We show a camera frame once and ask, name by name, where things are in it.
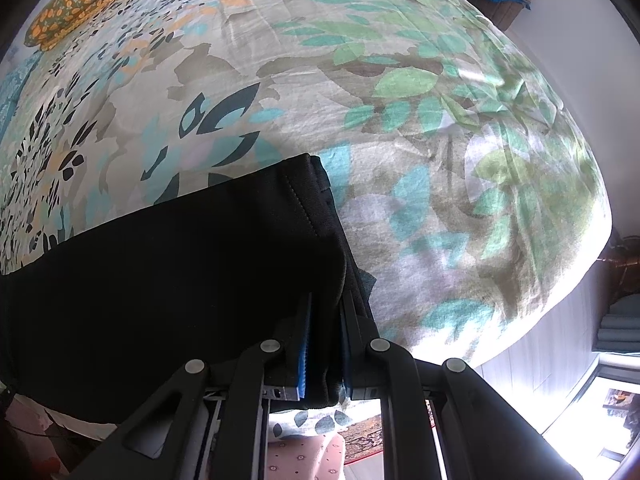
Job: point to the stack of grey folded cloths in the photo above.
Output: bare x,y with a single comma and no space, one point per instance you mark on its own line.
620,325

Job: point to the red patterned carpet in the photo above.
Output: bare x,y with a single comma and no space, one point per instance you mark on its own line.
365,435

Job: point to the blue floral pillow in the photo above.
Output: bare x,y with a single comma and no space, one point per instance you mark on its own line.
7,100

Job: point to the orange flowered green pillow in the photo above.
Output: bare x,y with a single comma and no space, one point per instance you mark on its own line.
75,5

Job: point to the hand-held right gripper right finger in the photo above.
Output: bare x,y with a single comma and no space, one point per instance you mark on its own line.
357,360

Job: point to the brown wooden cabinet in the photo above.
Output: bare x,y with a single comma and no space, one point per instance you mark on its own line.
507,12

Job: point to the glass door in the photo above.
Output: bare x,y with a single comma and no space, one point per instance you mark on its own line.
600,400

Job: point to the black pants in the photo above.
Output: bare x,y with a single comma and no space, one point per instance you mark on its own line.
175,285

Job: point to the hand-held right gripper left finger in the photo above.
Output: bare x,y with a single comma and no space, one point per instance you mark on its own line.
302,350

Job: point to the floral bedspread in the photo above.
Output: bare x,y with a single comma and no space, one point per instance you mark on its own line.
400,110

